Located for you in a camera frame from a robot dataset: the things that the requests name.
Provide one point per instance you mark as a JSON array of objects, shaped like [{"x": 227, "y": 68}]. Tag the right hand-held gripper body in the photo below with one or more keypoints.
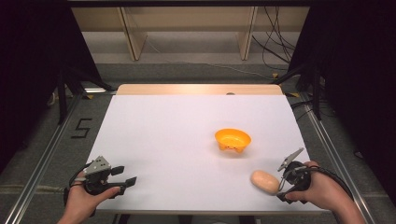
[{"x": 297, "y": 175}]

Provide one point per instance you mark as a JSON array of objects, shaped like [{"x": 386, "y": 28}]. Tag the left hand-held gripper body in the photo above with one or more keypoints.
[{"x": 97, "y": 174}]

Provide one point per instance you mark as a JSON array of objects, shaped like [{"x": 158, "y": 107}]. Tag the tan bread roll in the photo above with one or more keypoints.
[{"x": 264, "y": 182}]

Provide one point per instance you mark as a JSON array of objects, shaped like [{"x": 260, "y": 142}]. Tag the orange plastic bowl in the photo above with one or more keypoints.
[{"x": 233, "y": 138}]

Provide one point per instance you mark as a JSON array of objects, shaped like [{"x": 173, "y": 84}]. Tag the person's right hand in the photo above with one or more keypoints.
[{"x": 325, "y": 193}]

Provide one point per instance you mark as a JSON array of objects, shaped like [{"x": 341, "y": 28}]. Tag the person's left hand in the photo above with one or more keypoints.
[{"x": 79, "y": 202}]

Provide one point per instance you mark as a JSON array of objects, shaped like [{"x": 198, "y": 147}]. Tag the white table mat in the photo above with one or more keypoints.
[{"x": 174, "y": 149}]

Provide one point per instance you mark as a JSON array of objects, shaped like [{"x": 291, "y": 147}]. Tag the black tripod stand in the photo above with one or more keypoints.
[
  {"x": 62, "y": 93},
  {"x": 316, "y": 90}
]

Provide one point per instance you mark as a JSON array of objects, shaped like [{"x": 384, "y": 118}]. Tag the light wooden table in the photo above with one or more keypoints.
[{"x": 186, "y": 89}]

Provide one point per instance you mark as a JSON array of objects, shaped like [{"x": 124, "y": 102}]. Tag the black curtain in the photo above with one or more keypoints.
[
  {"x": 358, "y": 77},
  {"x": 34, "y": 62}
]

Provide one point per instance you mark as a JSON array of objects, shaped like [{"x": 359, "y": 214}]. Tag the beige wooden shelf unit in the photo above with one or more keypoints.
[{"x": 186, "y": 28}]

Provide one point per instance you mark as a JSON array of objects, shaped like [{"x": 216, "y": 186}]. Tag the long aluminium floor rail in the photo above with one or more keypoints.
[
  {"x": 339, "y": 161},
  {"x": 40, "y": 161}
]

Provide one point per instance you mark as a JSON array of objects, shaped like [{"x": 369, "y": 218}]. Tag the short aluminium rail piece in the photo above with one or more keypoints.
[{"x": 95, "y": 90}]

